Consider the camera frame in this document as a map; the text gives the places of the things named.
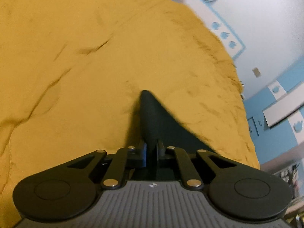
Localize black pants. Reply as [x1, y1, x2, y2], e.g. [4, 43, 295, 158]
[126, 89, 218, 181]

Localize mustard yellow bedspread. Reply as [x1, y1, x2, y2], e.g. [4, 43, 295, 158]
[1, 0, 260, 227]

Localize blue white wardrobe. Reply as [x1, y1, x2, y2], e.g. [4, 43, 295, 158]
[244, 58, 303, 164]

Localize white headboard blue apple cutouts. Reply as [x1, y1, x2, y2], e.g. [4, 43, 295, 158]
[183, 0, 246, 60]

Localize beige wall switch plate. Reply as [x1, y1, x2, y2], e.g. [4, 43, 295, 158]
[252, 67, 261, 78]

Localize blue nightstand drawers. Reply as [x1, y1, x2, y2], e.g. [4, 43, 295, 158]
[247, 117, 259, 139]

